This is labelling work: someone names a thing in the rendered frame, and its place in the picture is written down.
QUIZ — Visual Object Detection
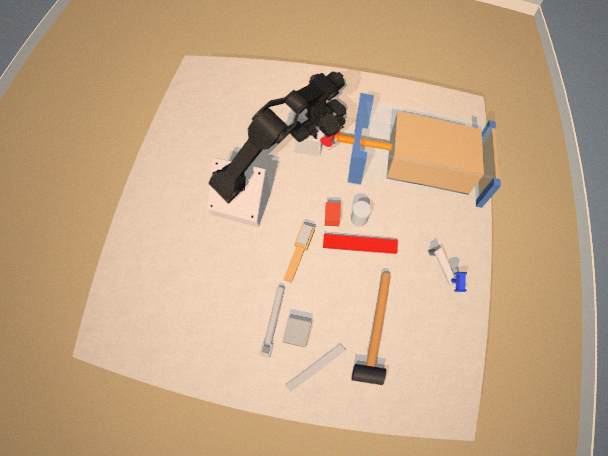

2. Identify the black-headed mallet with wooden handle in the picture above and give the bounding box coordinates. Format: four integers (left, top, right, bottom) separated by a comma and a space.
351, 273, 390, 385

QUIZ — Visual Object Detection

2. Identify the grey cylinder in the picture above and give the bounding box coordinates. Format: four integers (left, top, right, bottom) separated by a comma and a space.
351, 201, 371, 227

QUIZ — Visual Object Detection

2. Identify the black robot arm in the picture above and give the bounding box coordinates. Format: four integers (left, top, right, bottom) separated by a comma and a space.
208, 72, 345, 203

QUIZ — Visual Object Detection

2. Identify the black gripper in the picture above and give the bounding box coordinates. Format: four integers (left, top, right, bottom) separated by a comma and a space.
289, 99, 346, 142

